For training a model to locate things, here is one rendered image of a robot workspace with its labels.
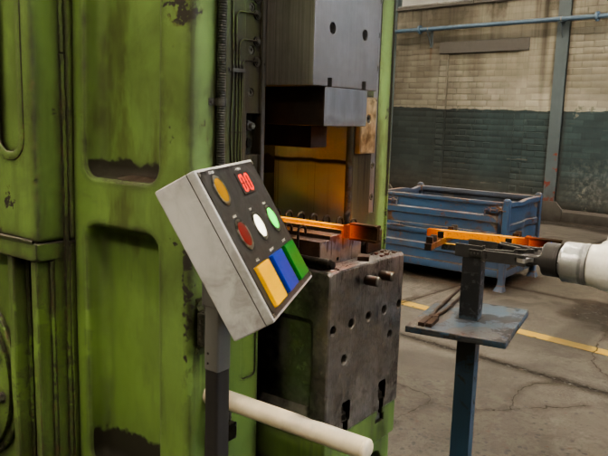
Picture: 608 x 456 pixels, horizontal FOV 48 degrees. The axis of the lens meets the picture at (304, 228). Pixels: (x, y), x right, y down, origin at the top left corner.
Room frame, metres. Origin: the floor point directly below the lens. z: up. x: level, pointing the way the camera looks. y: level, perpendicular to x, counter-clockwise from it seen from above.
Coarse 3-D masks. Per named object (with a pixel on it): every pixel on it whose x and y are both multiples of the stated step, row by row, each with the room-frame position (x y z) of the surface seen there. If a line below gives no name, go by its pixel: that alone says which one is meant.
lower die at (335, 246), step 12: (288, 228) 1.83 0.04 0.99; (300, 228) 1.84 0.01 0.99; (312, 228) 1.82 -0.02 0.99; (324, 228) 1.80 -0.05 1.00; (300, 240) 1.72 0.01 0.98; (312, 240) 1.72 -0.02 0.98; (324, 240) 1.72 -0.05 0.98; (336, 240) 1.75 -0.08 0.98; (348, 240) 1.80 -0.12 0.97; (300, 252) 1.72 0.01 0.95; (312, 252) 1.70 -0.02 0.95; (324, 252) 1.71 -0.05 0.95; (336, 252) 1.75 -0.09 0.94; (348, 252) 1.80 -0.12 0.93; (360, 252) 1.85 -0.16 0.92
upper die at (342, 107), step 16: (272, 96) 1.78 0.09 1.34; (288, 96) 1.75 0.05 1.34; (304, 96) 1.72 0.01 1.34; (320, 96) 1.70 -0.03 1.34; (336, 96) 1.73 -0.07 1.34; (352, 96) 1.79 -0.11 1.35; (272, 112) 1.78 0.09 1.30; (288, 112) 1.75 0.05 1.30; (304, 112) 1.72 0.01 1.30; (320, 112) 1.69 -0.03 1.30; (336, 112) 1.73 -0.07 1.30; (352, 112) 1.79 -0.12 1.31
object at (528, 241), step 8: (432, 232) 2.15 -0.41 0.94; (448, 232) 2.13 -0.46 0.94; (456, 232) 2.12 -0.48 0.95; (464, 232) 2.12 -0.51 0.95; (488, 240) 2.07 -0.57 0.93; (496, 240) 2.06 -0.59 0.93; (504, 240) 2.05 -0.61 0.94; (512, 240) 2.04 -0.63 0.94; (520, 240) 2.03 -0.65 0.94; (528, 240) 2.01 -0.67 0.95; (536, 240) 2.01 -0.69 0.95; (544, 240) 2.00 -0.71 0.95; (552, 240) 1.99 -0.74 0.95; (560, 240) 2.00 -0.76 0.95
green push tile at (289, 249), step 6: (282, 246) 1.31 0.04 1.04; (288, 246) 1.32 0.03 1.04; (294, 246) 1.36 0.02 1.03; (288, 252) 1.31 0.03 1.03; (294, 252) 1.34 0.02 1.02; (288, 258) 1.30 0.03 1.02; (294, 258) 1.32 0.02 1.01; (300, 258) 1.36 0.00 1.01; (294, 264) 1.30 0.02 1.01; (300, 264) 1.34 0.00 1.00; (294, 270) 1.30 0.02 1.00; (300, 270) 1.32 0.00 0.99; (306, 270) 1.35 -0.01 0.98; (300, 276) 1.30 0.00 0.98
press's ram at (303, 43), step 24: (288, 0) 1.70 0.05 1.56; (312, 0) 1.65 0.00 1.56; (336, 0) 1.72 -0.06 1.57; (360, 0) 1.81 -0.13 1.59; (288, 24) 1.69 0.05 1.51; (312, 24) 1.65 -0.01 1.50; (336, 24) 1.72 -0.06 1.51; (360, 24) 1.81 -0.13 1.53; (288, 48) 1.69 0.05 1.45; (312, 48) 1.65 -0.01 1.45; (336, 48) 1.72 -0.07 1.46; (360, 48) 1.81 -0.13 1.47; (288, 72) 1.69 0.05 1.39; (312, 72) 1.65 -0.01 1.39; (336, 72) 1.73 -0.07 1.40; (360, 72) 1.82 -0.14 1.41
